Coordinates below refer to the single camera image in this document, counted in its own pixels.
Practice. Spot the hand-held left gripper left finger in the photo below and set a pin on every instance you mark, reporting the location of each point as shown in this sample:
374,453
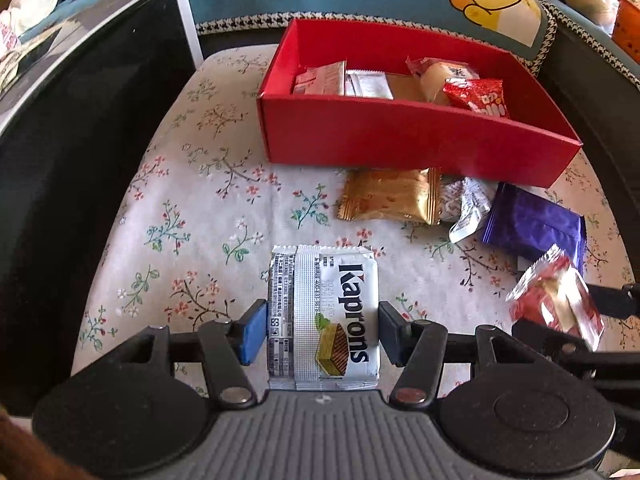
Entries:
254,332

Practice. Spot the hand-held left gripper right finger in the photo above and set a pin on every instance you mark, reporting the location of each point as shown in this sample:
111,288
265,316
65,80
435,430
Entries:
392,332

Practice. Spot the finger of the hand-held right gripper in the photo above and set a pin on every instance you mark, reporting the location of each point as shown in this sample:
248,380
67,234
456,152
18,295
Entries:
545,337
617,302

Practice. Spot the red clear cake packet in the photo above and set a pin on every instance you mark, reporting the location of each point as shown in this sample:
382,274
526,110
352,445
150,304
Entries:
555,295

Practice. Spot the white wafer packet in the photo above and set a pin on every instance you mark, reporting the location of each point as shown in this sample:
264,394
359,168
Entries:
330,320

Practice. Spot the purple snack packet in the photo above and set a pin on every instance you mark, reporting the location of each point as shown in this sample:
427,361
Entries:
535,220

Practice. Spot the golden snack packet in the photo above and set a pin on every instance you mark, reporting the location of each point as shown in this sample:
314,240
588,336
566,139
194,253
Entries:
385,195

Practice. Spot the white crinkled snack packet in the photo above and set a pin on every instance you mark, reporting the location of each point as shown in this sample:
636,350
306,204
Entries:
470,205

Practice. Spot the red cardboard box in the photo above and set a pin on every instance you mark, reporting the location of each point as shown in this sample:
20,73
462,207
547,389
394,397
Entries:
400,135

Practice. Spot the small red snack packet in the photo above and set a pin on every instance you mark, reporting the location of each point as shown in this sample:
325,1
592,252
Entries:
477,97

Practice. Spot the white barcode snack packet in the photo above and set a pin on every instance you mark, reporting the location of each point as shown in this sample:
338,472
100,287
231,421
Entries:
367,85

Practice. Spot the bun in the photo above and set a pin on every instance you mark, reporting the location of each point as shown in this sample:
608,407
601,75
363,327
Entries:
440,80

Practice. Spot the red white snack packet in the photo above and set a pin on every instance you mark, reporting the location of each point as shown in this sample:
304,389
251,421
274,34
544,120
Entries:
320,80

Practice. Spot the floral tablecloth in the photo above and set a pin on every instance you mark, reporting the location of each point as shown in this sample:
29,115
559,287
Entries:
200,240

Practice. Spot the black flat screen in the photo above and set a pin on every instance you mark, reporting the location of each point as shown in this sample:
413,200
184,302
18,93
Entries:
75,160

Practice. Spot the brown fuzzy cloth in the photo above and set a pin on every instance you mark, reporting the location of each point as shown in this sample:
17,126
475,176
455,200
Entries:
30,450

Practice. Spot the orange plastic basket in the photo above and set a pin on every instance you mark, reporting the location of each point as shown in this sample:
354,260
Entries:
629,30

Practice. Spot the blue houndstooth-trimmed sofa cover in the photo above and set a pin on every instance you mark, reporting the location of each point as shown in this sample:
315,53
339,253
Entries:
580,20

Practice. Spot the white cloth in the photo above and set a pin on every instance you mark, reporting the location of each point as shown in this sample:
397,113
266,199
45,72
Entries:
30,0

